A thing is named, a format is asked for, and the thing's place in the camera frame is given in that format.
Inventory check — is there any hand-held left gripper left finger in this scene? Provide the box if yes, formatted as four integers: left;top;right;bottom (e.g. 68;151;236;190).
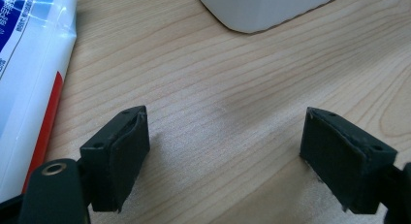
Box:
79;105;151;213

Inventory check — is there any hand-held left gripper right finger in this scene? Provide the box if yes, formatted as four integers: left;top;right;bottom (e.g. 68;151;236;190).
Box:
300;106;398;215

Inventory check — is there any white and blue toothpaste tube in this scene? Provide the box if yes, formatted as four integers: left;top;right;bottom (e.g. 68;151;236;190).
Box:
0;0;79;203

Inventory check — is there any white plastic toothbrush holder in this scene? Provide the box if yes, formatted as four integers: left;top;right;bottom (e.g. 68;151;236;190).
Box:
195;0;352;35

